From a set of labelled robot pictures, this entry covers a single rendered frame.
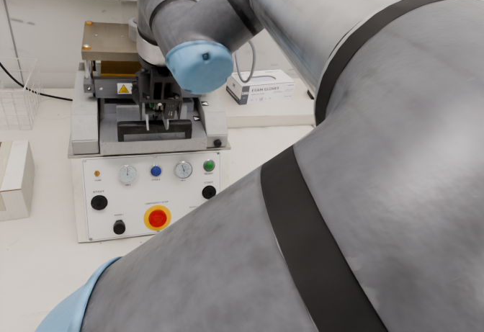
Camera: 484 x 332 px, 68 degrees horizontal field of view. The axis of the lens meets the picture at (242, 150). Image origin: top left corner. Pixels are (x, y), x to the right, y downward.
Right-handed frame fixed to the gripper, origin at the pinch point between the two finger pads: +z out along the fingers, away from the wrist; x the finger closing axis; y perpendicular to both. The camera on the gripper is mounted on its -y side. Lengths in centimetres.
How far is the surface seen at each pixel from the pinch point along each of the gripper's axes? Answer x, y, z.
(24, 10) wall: -33, -61, 22
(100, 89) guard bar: -10.4, -7.9, -0.1
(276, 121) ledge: 46, -23, 33
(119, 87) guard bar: -6.5, -8.2, -0.5
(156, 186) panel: 0.0, 9.9, 12.1
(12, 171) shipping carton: -30.0, 0.3, 17.4
